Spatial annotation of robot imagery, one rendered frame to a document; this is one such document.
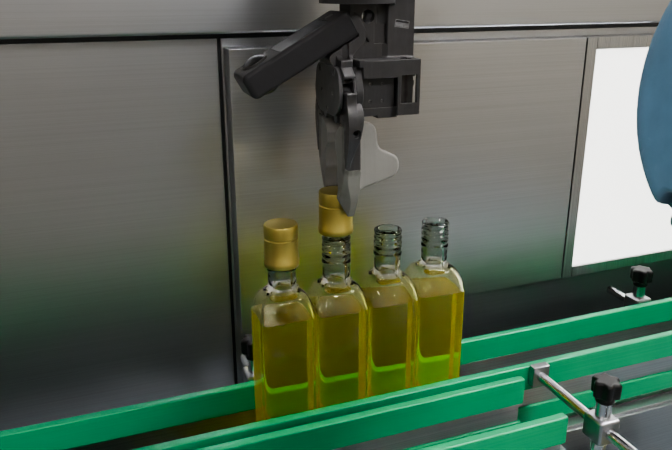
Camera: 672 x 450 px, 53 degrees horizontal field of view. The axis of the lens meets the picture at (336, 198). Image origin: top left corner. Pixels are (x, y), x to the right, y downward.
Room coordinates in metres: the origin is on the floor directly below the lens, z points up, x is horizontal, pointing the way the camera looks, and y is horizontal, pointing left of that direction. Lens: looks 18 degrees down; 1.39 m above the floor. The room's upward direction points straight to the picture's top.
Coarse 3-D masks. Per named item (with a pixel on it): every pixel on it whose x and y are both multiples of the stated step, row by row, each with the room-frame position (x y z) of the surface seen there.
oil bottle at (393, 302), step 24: (384, 288) 0.64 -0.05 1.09; (408, 288) 0.65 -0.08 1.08; (384, 312) 0.64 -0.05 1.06; (408, 312) 0.65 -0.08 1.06; (384, 336) 0.64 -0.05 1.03; (408, 336) 0.65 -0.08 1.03; (384, 360) 0.64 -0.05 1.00; (408, 360) 0.65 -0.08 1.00; (384, 384) 0.64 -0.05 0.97; (408, 384) 0.65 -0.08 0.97
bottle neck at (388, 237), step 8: (384, 224) 0.68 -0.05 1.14; (392, 224) 0.68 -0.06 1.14; (376, 232) 0.66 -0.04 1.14; (384, 232) 0.66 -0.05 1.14; (392, 232) 0.66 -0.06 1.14; (400, 232) 0.66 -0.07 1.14; (376, 240) 0.66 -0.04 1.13; (384, 240) 0.66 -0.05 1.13; (392, 240) 0.66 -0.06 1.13; (400, 240) 0.66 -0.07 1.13; (376, 248) 0.66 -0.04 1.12; (384, 248) 0.66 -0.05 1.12; (392, 248) 0.66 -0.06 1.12; (400, 248) 0.66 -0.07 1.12; (376, 256) 0.66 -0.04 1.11; (384, 256) 0.66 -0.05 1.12; (392, 256) 0.66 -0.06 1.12; (400, 256) 0.67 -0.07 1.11; (376, 264) 0.66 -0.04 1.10; (384, 264) 0.66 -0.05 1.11; (392, 264) 0.66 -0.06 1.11; (400, 264) 0.67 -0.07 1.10; (376, 272) 0.66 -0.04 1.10; (384, 272) 0.66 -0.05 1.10; (392, 272) 0.66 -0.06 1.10
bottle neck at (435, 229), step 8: (424, 224) 0.69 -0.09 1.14; (432, 224) 0.68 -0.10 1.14; (440, 224) 0.68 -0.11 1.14; (448, 224) 0.69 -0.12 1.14; (424, 232) 0.69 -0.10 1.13; (432, 232) 0.68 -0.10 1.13; (440, 232) 0.68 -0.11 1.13; (448, 232) 0.69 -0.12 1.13; (424, 240) 0.68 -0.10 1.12; (432, 240) 0.68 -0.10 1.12; (440, 240) 0.68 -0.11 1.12; (424, 248) 0.69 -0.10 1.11; (432, 248) 0.68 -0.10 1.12; (440, 248) 0.68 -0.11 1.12; (424, 256) 0.69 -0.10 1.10; (432, 256) 0.68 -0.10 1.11; (440, 256) 0.68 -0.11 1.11; (424, 264) 0.68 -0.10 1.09; (432, 264) 0.68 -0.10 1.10; (440, 264) 0.68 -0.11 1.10
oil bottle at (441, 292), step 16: (416, 272) 0.68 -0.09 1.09; (432, 272) 0.67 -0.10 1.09; (448, 272) 0.68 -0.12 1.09; (416, 288) 0.67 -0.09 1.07; (432, 288) 0.66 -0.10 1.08; (448, 288) 0.67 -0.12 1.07; (432, 304) 0.66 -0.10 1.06; (448, 304) 0.67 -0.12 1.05; (432, 320) 0.66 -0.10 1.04; (448, 320) 0.67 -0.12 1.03; (432, 336) 0.66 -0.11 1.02; (448, 336) 0.67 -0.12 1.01; (432, 352) 0.66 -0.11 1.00; (448, 352) 0.67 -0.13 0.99; (416, 368) 0.66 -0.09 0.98; (432, 368) 0.66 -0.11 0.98; (448, 368) 0.67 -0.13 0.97; (416, 384) 0.66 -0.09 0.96
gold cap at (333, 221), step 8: (320, 192) 0.64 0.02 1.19; (328, 192) 0.64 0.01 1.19; (336, 192) 0.64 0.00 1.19; (320, 200) 0.64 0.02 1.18; (328, 200) 0.63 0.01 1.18; (336, 200) 0.63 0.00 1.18; (320, 208) 0.64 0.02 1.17; (328, 208) 0.63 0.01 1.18; (336, 208) 0.63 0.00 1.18; (320, 216) 0.64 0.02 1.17; (328, 216) 0.63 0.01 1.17; (336, 216) 0.63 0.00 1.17; (344, 216) 0.63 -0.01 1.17; (352, 216) 0.65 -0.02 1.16; (320, 224) 0.64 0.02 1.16; (328, 224) 0.63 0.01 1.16; (336, 224) 0.63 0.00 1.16; (344, 224) 0.63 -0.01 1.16; (352, 224) 0.65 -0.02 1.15; (320, 232) 0.64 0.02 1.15; (328, 232) 0.63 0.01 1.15; (336, 232) 0.63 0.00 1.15; (344, 232) 0.63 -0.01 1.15; (352, 232) 0.64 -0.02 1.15
